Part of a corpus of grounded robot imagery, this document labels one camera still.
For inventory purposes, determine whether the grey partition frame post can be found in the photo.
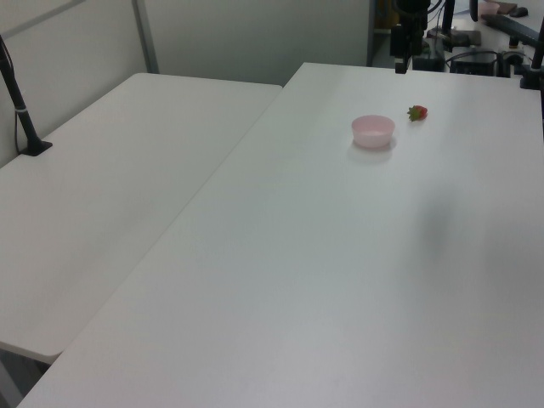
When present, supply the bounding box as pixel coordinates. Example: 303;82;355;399
131;0;161;74

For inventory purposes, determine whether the black electronics box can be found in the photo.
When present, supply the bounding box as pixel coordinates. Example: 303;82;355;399
449;50;499;77

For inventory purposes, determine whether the black camera stand pole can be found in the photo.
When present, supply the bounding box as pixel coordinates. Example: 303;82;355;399
0;34;54;156

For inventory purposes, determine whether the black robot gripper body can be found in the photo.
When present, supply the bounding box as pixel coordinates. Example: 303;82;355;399
390;15;428;60

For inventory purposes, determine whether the pink plastic bowl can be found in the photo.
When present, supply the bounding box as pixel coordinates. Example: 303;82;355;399
350;114;397;150

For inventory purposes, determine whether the black cable on pole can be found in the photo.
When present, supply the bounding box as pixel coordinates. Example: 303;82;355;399
0;40;27;155

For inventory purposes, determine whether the black clamped camera stand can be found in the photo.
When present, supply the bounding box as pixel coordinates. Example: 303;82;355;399
518;0;544;91

